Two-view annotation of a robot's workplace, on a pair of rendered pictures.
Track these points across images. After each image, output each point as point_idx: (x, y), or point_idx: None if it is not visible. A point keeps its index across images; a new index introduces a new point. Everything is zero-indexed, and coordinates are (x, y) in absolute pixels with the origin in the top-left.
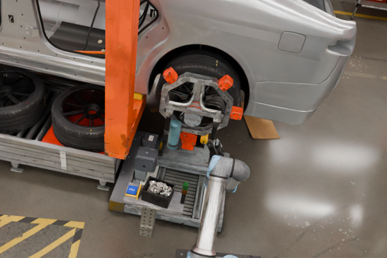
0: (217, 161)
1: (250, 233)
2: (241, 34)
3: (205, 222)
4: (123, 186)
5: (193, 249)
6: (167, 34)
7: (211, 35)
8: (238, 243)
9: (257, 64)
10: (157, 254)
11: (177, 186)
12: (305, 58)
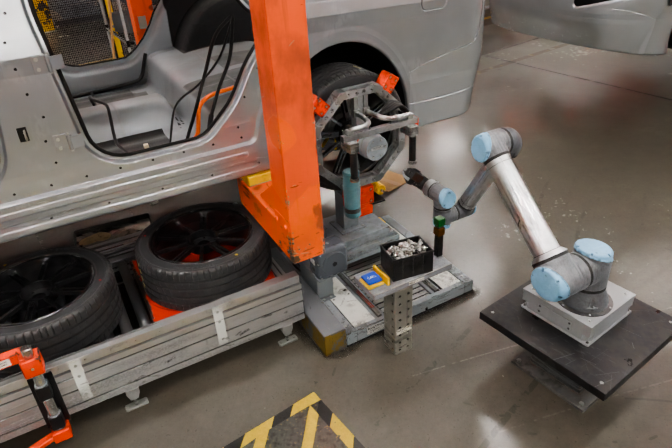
0: (489, 136)
1: (499, 271)
2: (378, 7)
3: (530, 215)
4: (321, 312)
5: (540, 259)
6: None
7: (344, 25)
8: (501, 287)
9: (405, 44)
10: (441, 358)
11: None
12: (453, 10)
